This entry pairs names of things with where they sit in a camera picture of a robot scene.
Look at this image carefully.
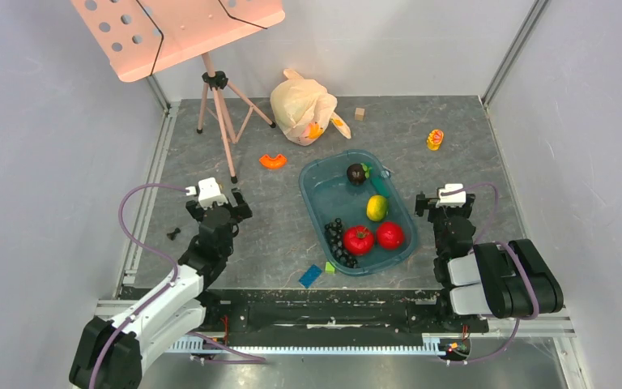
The beige plastic bag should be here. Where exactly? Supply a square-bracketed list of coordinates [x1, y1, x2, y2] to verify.
[271, 68, 351, 146]

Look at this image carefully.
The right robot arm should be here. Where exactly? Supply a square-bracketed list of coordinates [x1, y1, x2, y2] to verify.
[415, 184, 564, 331]

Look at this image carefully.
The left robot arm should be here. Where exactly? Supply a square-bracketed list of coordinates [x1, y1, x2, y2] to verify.
[69, 177, 253, 388]

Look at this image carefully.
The red apple fake fruit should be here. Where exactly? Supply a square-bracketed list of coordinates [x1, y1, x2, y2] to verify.
[376, 221, 405, 250]

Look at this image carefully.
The dark mangosteen fake fruit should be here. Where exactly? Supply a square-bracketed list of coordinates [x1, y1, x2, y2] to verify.
[346, 163, 372, 186]

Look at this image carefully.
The red tomato fake fruit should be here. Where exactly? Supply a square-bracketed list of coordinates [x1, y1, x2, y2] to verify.
[343, 225, 375, 256]

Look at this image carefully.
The black grapes fake bunch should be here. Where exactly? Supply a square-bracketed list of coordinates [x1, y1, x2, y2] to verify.
[324, 218, 358, 268]

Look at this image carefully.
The small black screw piece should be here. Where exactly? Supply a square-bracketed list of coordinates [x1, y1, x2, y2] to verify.
[166, 228, 181, 241]

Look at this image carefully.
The yellow green mango fruit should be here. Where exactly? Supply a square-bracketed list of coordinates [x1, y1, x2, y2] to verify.
[366, 194, 389, 222]

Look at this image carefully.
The orange curved toy piece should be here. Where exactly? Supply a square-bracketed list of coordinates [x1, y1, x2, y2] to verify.
[259, 154, 288, 170]

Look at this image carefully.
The teal plastic tub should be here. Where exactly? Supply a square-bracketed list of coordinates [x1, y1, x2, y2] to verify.
[299, 149, 419, 277]

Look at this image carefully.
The yellow red toy piece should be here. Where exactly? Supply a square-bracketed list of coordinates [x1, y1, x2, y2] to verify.
[426, 129, 444, 151]

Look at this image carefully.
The blue flat block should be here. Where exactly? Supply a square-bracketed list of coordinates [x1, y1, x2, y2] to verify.
[299, 264, 323, 289]

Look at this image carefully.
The small green cube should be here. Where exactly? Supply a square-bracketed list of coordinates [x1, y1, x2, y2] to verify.
[325, 262, 336, 274]

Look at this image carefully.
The small wooden cube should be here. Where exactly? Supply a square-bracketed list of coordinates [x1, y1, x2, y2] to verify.
[354, 107, 365, 121]

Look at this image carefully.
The pink music stand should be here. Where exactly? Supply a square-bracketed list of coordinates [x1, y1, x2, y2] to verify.
[71, 0, 285, 183]

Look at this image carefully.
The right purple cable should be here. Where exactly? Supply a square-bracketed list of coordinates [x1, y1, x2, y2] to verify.
[439, 181, 541, 366]

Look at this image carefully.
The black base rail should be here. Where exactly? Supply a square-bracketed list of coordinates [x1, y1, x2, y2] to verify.
[96, 287, 575, 358]

